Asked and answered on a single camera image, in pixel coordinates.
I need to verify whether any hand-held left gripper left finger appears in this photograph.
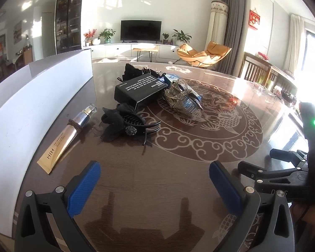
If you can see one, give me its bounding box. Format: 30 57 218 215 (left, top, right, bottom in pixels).
14 161 101 252

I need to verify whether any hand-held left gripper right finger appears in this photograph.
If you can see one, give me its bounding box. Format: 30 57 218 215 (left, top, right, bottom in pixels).
209 161 296 252

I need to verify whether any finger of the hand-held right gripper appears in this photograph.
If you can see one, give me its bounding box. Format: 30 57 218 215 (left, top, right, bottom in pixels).
238 161 308 187
270 149 309 164

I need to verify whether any long white cardboard box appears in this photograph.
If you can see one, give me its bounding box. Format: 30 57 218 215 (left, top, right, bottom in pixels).
0 49 92 238

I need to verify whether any black velvet hair accessory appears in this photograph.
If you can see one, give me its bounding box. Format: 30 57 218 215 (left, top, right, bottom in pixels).
122 63 160 82

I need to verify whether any brown patterned desktop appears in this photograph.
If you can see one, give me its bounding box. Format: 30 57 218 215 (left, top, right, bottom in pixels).
0 58 315 252

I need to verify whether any gold cosmetic tube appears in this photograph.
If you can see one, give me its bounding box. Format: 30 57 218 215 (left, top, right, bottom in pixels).
37 104 97 175

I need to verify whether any black flower hair clip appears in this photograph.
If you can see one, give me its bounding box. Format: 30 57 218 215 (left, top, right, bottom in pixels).
93 103 161 147

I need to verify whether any wooden slatted chair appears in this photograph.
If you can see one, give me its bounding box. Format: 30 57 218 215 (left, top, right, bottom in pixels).
243 52 273 87

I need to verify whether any silver rhinestone hair clip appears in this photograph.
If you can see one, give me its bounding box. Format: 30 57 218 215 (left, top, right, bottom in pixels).
164 78 204 118

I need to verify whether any black printed box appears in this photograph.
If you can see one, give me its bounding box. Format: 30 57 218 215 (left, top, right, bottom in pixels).
114 74 166 111

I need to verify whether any white curtain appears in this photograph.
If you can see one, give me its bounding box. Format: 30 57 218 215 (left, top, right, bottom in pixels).
283 14 305 74

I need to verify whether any blue and white box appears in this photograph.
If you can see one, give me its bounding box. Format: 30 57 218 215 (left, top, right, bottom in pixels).
159 73 202 103

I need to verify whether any orange lounge chair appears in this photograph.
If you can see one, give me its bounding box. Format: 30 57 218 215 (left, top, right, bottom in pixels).
177 41 232 68

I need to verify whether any grey curtain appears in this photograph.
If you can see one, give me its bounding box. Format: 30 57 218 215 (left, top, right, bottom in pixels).
222 0 246 78

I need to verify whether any white television cabinet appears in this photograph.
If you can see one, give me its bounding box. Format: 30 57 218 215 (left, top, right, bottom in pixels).
83 43 181 61

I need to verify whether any wooden dining chair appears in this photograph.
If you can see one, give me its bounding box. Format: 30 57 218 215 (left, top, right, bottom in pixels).
22 47 33 65

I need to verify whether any wooden bench with metal legs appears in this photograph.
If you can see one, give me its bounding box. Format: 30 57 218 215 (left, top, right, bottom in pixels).
133 48 158 63

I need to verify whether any red flower plant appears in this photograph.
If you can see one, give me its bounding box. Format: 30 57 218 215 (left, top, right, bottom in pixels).
83 29 97 46

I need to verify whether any covered standing air conditioner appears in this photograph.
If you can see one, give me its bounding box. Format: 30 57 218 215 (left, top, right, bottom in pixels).
208 1 229 48

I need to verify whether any green potted plant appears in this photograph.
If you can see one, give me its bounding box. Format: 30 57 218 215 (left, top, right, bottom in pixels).
98 28 116 44

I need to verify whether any large plant in white pot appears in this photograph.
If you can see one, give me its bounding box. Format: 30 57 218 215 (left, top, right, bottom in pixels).
172 29 193 46

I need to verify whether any black television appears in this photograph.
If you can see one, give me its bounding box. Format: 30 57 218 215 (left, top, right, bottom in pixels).
121 20 162 43

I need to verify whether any tall dark display cabinet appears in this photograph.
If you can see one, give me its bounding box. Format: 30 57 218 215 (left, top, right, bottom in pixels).
55 0 85 54

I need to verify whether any brown hair tie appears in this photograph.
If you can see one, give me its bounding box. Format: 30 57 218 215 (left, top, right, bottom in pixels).
68 119 82 132

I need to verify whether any red wall hanging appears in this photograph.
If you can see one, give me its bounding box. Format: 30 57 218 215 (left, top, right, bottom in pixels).
249 10 261 30

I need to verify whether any framed wall picture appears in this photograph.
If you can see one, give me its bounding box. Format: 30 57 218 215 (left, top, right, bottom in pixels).
14 21 23 44

